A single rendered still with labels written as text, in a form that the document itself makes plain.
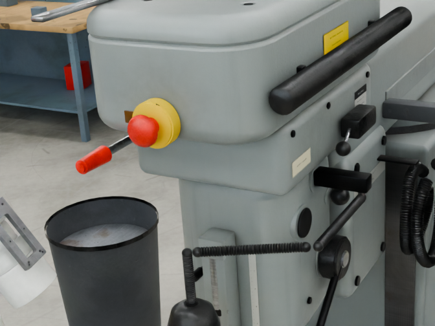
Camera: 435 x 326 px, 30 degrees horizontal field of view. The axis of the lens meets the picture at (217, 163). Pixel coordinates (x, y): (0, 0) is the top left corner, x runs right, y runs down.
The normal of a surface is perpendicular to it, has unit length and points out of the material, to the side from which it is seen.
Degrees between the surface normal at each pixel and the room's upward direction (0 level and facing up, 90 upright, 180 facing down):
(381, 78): 90
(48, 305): 0
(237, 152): 90
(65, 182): 0
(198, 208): 90
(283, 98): 90
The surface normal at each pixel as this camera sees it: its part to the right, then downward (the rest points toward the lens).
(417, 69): 0.87, 0.13
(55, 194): -0.07, -0.92
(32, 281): 0.47, -0.10
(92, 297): -0.17, 0.44
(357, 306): -0.49, 0.36
